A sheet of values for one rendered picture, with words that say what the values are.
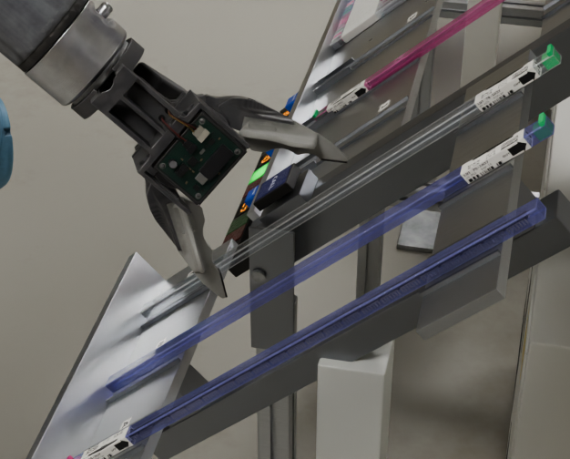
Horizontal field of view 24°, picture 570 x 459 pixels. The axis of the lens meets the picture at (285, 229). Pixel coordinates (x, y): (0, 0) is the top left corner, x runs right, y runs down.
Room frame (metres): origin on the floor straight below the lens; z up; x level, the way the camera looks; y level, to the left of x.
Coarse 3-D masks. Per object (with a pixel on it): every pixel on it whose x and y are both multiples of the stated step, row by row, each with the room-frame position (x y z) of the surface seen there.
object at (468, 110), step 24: (456, 120) 0.97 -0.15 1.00; (408, 144) 0.98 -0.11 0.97; (360, 168) 1.00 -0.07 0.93; (384, 168) 0.98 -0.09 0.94; (336, 192) 0.99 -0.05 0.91; (288, 216) 1.01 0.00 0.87; (312, 216) 0.99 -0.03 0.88; (264, 240) 1.00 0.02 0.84; (216, 264) 1.02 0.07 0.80; (192, 288) 1.02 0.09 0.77; (144, 312) 1.03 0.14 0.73
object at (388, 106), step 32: (416, 0) 1.55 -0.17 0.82; (384, 32) 1.52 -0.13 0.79; (416, 32) 1.43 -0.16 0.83; (352, 64) 1.49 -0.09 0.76; (384, 64) 1.41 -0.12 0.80; (416, 64) 1.33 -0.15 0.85; (320, 96) 1.47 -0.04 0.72; (384, 96) 1.31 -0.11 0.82; (416, 96) 1.27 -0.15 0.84; (320, 128) 1.36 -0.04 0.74; (352, 128) 1.28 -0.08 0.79; (384, 128) 1.22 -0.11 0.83; (320, 160) 1.25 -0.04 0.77
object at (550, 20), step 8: (552, 0) 1.23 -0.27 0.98; (560, 0) 1.22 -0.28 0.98; (568, 0) 1.20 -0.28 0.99; (544, 8) 1.22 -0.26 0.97; (552, 8) 1.21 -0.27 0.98; (560, 8) 1.20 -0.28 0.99; (568, 8) 1.18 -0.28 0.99; (544, 16) 1.20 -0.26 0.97; (552, 16) 1.19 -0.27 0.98; (560, 16) 1.18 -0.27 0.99; (568, 16) 1.17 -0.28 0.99; (544, 24) 1.19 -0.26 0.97; (552, 24) 1.18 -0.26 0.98; (560, 24) 1.16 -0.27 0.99; (544, 32) 1.17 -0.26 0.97
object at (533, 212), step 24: (504, 216) 0.75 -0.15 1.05; (528, 216) 0.74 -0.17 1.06; (480, 240) 0.74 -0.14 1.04; (504, 240) 0.74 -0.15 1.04; (432, 264) 0.75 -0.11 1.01; (456, 264) 0.75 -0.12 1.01; (384, 288) 0.76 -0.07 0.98; (408, 288) 0.75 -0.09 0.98; (336, 312) 0.77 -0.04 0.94; (360, 312) 0.76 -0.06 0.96; (312, 336) 0.77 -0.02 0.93; (264, 360) 0.78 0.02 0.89; (216, 384) 0.79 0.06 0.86; (240, 384) 0.78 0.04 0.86; (168, 408) 0.80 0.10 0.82; (192, 408) 0.79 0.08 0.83; (144, 432) 0.80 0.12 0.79
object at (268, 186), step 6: (288, 168) 1.18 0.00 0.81; (282, 174) 1.17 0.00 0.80; (270, 180) 1.18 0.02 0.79; (276, 180) 1.17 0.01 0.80; (282, 180) 1.16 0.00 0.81; (264, 186) 1.18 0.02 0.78; (270, 186) 1.16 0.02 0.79; (276, 186) 1.15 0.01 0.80; (264, 192) 1.16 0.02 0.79; (258, 198) 1.16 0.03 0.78
